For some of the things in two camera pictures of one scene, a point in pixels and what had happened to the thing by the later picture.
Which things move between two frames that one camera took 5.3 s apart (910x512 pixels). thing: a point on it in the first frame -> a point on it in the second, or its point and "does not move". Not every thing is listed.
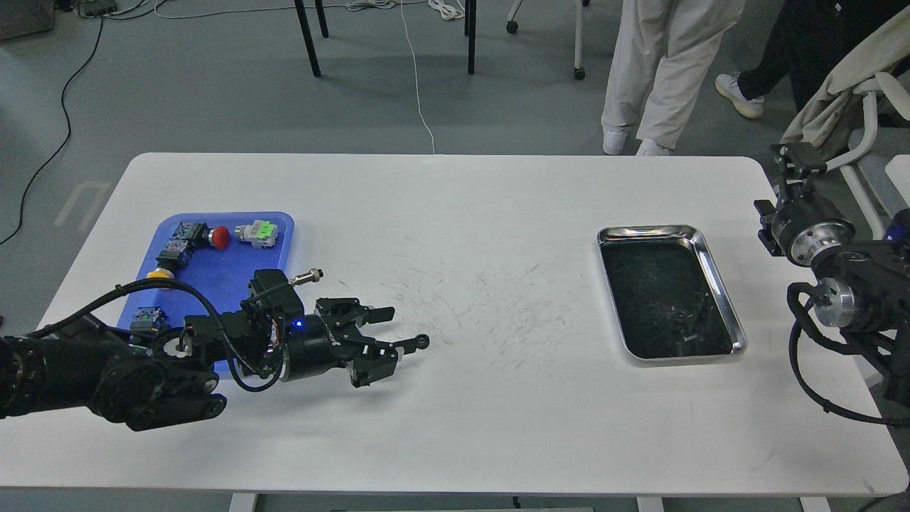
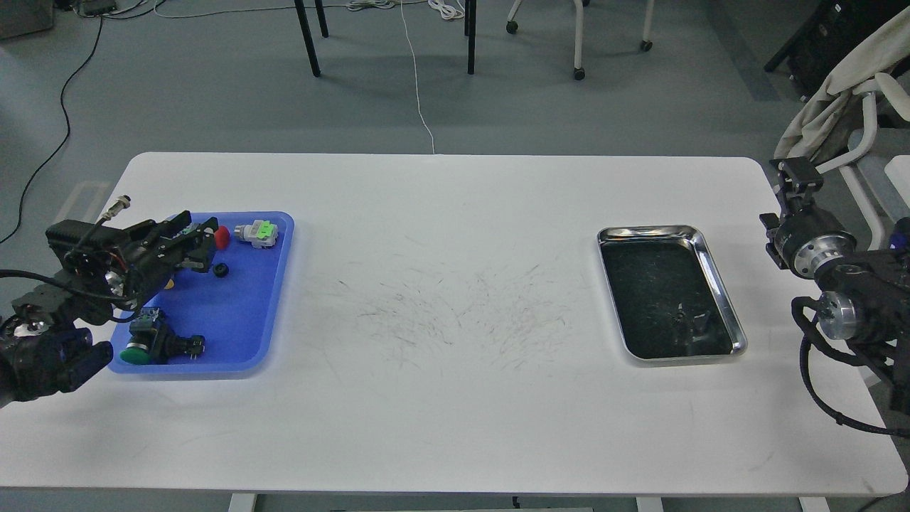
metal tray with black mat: x=670 y=302 does not move
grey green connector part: x=261 y=233 does not move
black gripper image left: x=311 y=349 -> x=148 y=252
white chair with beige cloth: x=860 y=123 does not move
